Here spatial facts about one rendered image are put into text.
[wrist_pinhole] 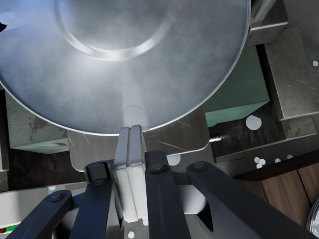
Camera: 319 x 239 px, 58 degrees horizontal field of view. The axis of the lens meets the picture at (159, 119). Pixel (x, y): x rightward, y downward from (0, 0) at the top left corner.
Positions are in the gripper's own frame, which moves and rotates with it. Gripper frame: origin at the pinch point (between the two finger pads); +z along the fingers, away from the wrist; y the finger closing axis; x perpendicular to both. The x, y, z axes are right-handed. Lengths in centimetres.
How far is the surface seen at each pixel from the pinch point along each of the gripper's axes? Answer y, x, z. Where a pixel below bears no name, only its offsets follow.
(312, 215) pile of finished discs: 34, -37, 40
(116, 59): -0.7, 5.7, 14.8
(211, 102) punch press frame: 11.0, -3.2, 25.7
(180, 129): 4.3, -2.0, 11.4
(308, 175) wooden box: 37, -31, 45
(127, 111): -0.6, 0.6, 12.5
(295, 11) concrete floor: 67, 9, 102
